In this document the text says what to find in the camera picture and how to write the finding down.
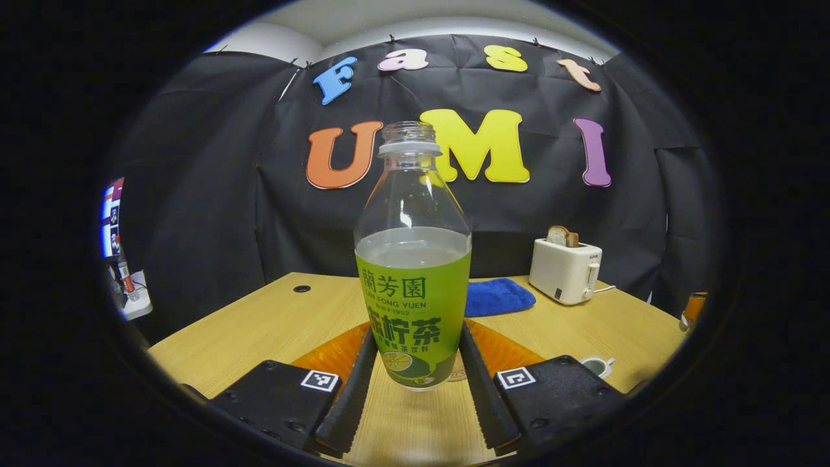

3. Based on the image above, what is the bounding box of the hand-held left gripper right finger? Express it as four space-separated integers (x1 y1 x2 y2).
459 319 626 456

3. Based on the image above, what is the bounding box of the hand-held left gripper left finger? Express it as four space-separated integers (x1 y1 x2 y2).
211 322 379 458

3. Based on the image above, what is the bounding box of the white ceramic teacup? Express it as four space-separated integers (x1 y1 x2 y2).
579 355 615 380

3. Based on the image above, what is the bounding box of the green label water bottle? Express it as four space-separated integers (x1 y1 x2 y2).
354 121 472 391

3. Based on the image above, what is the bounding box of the blue towel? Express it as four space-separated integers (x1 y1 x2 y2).
464 278 536 318

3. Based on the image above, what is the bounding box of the white toaster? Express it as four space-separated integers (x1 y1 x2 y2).
528 238 602 305

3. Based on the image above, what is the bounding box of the bread slice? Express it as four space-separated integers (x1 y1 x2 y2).
546 225 580 248

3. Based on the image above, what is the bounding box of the white power strip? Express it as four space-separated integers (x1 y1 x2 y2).
119 270 154 321

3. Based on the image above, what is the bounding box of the black backdrop cloth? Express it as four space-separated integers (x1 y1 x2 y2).
120 34 724 341

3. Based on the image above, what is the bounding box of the wall poster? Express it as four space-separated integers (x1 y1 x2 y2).
100 178 125 259

